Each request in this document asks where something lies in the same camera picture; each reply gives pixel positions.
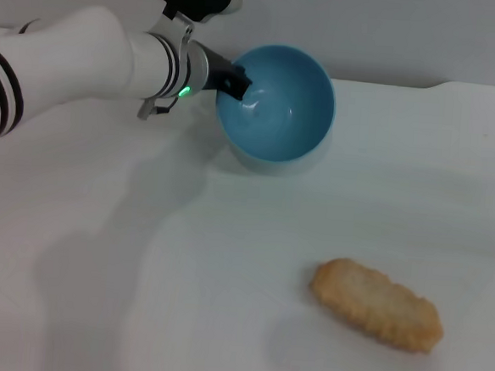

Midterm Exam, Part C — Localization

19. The grey wrist connector with cable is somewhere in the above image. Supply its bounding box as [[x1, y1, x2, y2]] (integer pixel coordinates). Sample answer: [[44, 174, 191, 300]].
[[136, 91, 181, 123]]

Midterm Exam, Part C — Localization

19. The blue bowl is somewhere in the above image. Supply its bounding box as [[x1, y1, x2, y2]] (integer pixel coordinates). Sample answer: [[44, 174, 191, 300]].
[[210, 40, 340, 180]]

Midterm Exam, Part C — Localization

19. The golden brown bread loaf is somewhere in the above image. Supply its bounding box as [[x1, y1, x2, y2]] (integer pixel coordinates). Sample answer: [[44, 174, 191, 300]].
[[303, 255, 449, 356]]

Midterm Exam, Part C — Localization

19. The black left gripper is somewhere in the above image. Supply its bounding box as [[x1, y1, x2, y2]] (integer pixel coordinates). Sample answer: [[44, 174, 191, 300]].
[[200, 44, 256, 102]]

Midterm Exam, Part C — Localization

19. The silver camera mounting bracket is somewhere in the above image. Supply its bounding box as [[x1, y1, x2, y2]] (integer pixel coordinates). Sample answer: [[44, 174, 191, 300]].
[[146, 8, 197, 49]]

